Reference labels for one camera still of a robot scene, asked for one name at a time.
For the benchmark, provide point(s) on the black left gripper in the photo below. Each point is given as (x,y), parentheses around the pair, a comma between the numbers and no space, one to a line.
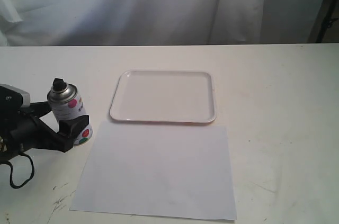
(18,125)

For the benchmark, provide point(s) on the white spray can coloured dots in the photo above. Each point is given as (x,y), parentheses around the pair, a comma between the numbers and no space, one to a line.
(66,103)

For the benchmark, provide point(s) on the white rectangular plastic tray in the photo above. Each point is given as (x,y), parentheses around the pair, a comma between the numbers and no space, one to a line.
(164,96)

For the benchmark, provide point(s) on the white cloth backdrop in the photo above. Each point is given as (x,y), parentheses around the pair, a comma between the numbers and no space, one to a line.
(155,22)

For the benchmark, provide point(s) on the white paper sheet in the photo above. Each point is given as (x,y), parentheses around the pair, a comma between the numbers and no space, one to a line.
(157,170)

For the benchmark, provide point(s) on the dark stand at right edge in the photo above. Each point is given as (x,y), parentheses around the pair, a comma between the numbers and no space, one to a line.
(326,19)

